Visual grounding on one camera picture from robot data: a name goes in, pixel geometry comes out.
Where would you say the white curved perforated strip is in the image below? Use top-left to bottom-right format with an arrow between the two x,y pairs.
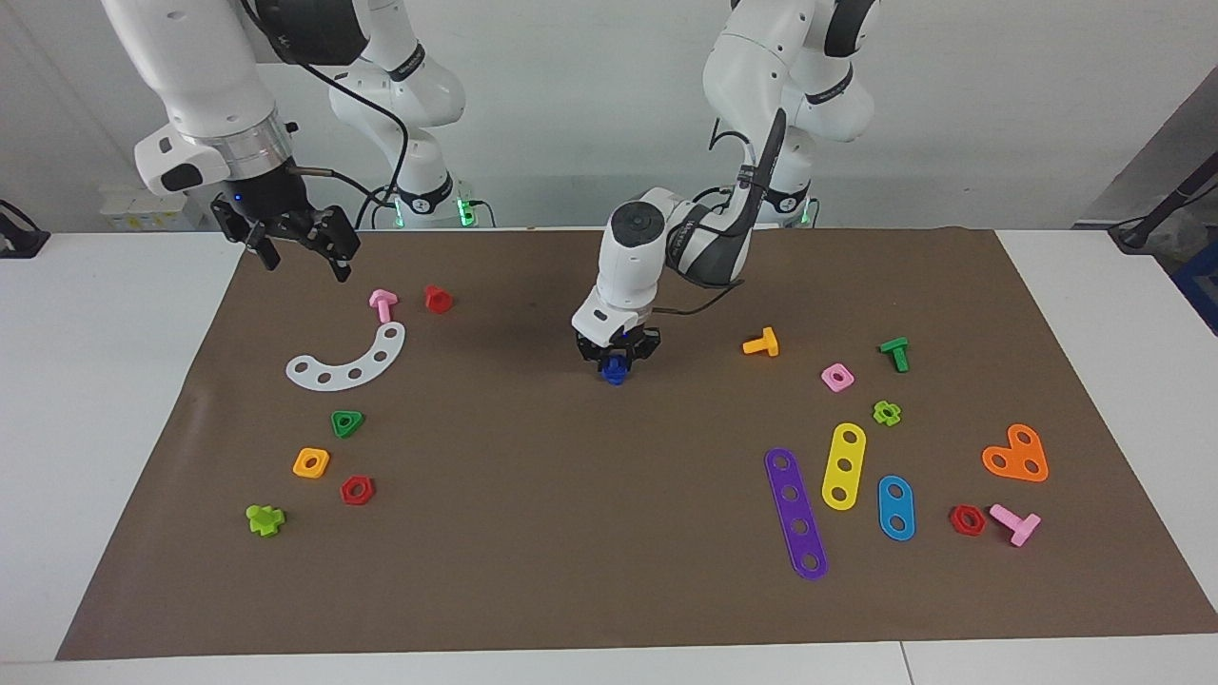
285,321 -> 407,392

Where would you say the white power strip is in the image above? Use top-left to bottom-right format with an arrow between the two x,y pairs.
99,186 -> 206,233

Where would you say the brown table mat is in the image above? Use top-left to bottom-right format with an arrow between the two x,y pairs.
55,226 -> 1218,662

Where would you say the purple four-hole strip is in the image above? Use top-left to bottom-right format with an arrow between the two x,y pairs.
764,447 -> 829,581

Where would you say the yellow three-hole strip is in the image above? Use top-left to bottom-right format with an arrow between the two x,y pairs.
821,422 -> 868,512

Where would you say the black device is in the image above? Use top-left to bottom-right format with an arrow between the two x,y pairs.
0,198 -> 50,260

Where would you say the blue two-hole strip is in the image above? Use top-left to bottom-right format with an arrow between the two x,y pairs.
877,475 -> 916,542

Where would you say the orange heart-shaped plate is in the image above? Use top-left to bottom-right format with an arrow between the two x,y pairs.
981,423 -> 1050,483

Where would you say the black stand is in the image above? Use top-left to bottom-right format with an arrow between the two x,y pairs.
1109,157 -> 1218,254

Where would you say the blue crate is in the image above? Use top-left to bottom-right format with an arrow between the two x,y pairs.
1173,243 -> 1218,336

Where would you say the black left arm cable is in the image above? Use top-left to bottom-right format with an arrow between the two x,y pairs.
652,114 -> 762,317

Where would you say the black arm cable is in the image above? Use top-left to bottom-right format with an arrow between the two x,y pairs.
652,114 -> 762,317
243,0 -> 410,229

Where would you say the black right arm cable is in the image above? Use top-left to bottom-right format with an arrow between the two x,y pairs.
243,0 -> 410,229

